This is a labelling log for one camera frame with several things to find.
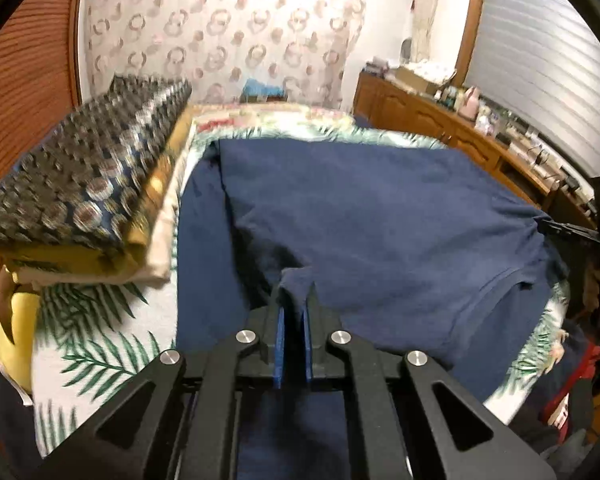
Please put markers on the wooden louvered wardrobe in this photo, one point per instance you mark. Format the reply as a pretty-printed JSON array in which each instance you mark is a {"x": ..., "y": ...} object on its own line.
[{"x": 30, "y": 70}]

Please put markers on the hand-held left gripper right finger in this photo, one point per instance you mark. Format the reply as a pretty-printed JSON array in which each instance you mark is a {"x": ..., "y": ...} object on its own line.
[{"x": 307, "y": 355}]

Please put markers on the wooden window frame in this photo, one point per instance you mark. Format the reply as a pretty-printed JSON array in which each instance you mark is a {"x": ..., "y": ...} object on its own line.
[{"x": 472, "y": 35}]

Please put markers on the floral leaf print bedsheet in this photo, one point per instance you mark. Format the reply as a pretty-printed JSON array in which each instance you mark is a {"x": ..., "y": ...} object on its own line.
[{"x": 105, "y": 340}]

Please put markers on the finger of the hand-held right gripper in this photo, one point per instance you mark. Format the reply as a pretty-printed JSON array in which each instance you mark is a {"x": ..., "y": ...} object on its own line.
[{"x": 565, "y": 230}]

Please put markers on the grey window blind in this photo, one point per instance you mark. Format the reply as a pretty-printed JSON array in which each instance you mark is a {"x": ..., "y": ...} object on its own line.
[{"x": 545, "y": 70}]

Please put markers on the wooden sideboard cabinet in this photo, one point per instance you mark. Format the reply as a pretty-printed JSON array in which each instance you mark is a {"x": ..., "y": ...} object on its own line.
[{"x": 410, "y": 105}]

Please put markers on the circle-patterned sheer curtain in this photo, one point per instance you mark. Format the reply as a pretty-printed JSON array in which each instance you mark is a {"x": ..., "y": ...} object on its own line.
[{"x": 230, "y": 20}]

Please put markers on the pink thermos bottle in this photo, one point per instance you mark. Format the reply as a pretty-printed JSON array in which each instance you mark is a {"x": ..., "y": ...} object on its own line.
[{"x": 471, "y": 102}]

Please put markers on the cardboard box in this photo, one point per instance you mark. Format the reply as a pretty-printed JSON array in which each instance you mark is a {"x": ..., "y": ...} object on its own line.
[{"x": 412, "y": 79}]

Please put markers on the navy printed t-shirt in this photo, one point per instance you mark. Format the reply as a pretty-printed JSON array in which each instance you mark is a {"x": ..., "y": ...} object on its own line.
[{"x": 380, "y": 220}]

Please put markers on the yellow cushion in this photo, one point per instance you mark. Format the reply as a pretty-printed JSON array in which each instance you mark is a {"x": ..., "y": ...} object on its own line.
[{"x": 17, "y": 330}]

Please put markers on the strawberry print cloth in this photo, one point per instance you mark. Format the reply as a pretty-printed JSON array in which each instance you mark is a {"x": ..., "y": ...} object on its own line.
[{"x": 437, "y": 69}]

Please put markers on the dark patterned folded blanket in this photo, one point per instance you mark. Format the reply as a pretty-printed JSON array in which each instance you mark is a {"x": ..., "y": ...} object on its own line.
[{"x": 90, "y": 170}]

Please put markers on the red and navy cloth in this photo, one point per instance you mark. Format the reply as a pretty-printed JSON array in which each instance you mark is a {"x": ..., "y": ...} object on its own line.
[{"x": 580, "y": 360}]

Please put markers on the yellow folded blanket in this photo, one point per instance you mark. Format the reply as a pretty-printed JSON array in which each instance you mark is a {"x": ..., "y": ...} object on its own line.
[{"x": 130, "y": 255}]

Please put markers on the tied-back patterned curtain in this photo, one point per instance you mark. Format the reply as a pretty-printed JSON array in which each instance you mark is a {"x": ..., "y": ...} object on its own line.
[{"x": 430, "y": 20}]

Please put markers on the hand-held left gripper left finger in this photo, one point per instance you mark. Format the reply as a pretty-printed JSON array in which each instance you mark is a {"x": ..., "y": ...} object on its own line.
[{"x": 279, "y": 350}]

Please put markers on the blue box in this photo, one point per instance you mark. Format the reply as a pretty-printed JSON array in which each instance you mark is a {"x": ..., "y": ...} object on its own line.
[{"x": 262, "y": 89}]

